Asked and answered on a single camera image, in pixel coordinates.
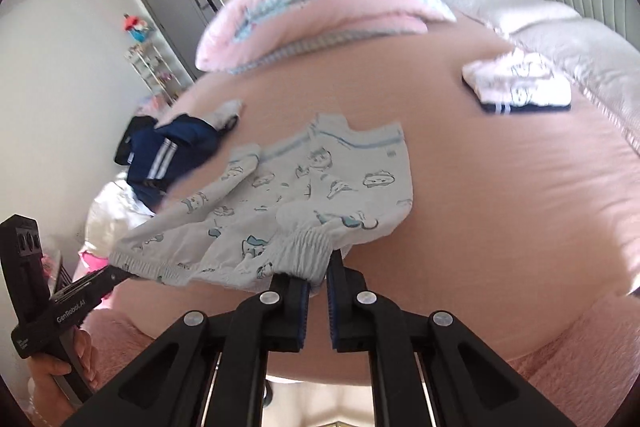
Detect folded pink quilt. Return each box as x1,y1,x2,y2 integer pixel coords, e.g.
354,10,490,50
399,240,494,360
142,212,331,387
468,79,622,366
195,0,458,75

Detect white wire shelf rack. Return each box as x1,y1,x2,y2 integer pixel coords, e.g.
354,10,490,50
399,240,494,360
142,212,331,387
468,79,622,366
125,42,193,105

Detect pale pink pillow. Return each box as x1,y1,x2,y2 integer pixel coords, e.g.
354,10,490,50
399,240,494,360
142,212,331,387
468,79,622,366
440,0,583,35
505,17,640,148

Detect navy white striped garment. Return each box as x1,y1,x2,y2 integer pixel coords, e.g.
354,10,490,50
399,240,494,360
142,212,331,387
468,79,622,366
114,114,221,208

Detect person's left hand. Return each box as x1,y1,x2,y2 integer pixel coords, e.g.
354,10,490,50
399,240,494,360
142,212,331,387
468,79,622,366
27,329,99,391

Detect red blue plush toy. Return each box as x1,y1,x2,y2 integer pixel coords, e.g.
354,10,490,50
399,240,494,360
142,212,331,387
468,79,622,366
122,13,153,44

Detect bright pink cloth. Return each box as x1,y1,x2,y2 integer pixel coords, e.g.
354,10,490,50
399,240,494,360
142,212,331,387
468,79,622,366
77,252,108,273

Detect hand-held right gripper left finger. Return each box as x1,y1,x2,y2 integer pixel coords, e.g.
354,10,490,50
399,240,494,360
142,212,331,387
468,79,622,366
75,274,308,427

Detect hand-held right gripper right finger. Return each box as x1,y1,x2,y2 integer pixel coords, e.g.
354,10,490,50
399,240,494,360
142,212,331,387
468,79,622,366
326,251,576,427

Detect bed with pink sheet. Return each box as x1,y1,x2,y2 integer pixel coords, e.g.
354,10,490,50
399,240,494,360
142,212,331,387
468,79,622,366
72,12,640,388

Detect folded white printed garment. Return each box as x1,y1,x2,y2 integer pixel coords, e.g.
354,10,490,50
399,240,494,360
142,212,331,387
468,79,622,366
462,49,573,108

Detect small white garment black strap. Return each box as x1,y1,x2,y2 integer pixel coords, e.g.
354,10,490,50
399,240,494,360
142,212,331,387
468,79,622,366
207,99,246,130

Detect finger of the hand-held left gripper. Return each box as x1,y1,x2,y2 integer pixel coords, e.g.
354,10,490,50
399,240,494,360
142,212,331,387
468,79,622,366
52,267,135,305

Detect white cartoon print shorts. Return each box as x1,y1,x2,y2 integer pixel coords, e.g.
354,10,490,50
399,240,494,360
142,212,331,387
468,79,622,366
107,112,416,288

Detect white clothes pile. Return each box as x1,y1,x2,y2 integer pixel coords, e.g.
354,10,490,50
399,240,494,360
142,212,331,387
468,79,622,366
85,179,156,258

